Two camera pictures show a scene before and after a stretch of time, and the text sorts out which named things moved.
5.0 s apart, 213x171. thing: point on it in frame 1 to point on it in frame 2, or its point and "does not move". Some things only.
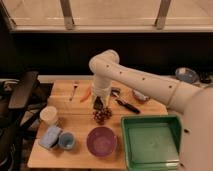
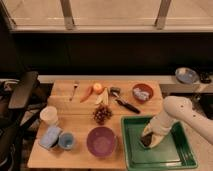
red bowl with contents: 139,96 does not move
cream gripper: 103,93 to 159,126
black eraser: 98,104 to 146,139
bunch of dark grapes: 102,115 does not move
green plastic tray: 152,142 does not move
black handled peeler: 115,92 does not move
